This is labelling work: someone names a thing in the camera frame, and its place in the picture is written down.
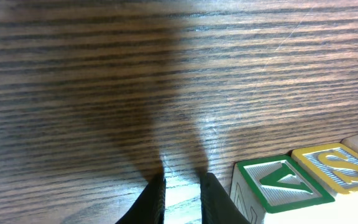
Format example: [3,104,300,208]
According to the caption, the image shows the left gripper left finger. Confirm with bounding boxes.
[116,174,166,224]

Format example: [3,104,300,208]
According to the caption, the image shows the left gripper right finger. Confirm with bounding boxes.
[200,172,249,224]

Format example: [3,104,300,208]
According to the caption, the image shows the green edged wooden block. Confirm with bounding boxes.
[230,155,335,224]

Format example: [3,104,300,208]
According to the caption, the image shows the yellow S wooden block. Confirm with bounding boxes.
[291,143,358,196]

